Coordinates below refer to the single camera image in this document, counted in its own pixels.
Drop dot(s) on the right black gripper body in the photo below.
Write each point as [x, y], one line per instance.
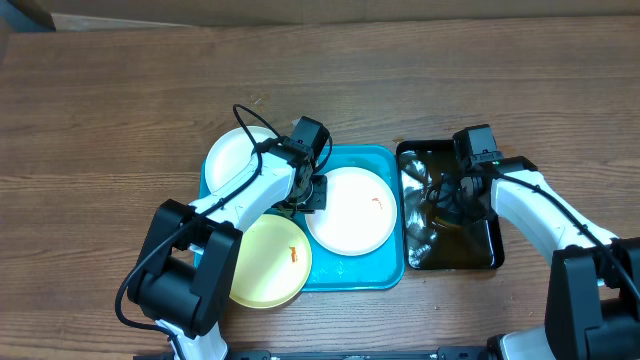
[461, 207]

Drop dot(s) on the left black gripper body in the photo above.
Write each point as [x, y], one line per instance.
[314, 200]

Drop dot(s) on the green yellow sponge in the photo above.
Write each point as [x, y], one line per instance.
[446, 220]

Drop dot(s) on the white plate with stain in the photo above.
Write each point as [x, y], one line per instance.
[360, 213]

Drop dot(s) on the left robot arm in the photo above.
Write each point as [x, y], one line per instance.
[183, 275]

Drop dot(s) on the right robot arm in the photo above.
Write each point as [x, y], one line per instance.
[592, 306]

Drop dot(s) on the black water tray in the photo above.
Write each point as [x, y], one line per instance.
[428, 246]

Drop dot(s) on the teal plastic tray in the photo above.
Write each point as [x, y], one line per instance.
[379, 269]

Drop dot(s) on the yellow plate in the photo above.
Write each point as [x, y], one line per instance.
[274, 263]

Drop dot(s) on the cardboard panel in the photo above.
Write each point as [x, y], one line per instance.
[260, 12]

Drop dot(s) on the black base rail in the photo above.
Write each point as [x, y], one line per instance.
[443, 353]

